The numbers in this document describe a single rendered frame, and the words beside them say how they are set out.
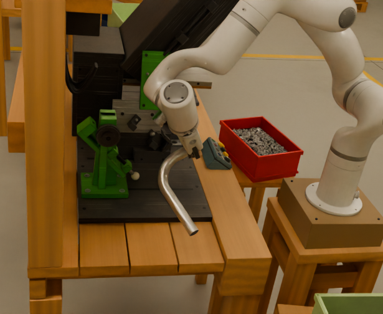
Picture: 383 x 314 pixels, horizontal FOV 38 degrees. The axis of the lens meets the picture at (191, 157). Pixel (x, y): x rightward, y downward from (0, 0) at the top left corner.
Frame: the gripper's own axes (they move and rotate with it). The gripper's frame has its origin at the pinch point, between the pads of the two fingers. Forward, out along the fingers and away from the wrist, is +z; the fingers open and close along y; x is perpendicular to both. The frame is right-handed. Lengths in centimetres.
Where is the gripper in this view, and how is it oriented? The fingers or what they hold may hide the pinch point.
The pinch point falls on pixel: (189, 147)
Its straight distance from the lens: 165.9
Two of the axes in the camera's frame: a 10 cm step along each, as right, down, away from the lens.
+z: 1.1, 4.1, 9.0
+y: -4.5, -7.9, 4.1
